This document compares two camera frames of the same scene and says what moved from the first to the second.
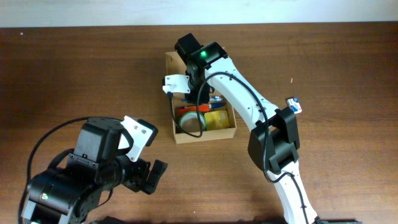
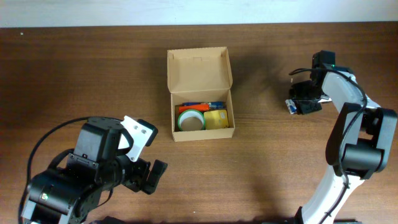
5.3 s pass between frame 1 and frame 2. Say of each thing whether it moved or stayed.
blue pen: moved
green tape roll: stayed
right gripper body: moved
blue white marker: stayed
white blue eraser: stayed
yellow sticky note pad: stayed
